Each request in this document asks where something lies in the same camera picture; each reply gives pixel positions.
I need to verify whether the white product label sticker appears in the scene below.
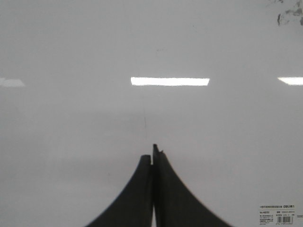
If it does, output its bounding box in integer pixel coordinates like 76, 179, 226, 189
258, 204, 295, 227

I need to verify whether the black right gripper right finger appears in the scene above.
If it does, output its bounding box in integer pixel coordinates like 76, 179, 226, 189
152, 144, 231, 227

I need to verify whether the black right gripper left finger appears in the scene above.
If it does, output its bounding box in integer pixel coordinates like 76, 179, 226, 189
87, 155, 153, 227

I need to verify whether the white glossy whiteboard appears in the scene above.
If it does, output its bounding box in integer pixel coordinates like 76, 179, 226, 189
0, 0, 303, 227

